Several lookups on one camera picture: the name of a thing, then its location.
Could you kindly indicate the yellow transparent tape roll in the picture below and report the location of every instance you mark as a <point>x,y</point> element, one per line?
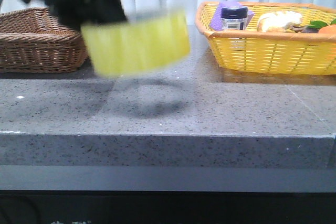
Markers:
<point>147,41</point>

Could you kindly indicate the brown wicker basket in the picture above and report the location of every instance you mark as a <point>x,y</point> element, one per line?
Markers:
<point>33,41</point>

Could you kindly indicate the small dark-capped jar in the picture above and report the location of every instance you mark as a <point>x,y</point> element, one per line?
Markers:
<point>234,18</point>

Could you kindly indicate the purple box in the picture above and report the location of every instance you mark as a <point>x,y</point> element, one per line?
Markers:
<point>216,23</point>

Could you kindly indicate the orange fruit with leaves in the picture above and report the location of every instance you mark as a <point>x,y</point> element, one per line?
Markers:
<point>323,27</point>

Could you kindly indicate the white bread roll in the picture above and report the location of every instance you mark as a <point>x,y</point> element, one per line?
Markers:
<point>278,21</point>

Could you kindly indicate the yellow plastic woven basket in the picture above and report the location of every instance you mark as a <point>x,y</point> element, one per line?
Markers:
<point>274,53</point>

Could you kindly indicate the dark brown item in basket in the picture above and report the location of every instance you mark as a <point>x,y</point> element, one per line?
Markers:
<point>304,29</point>

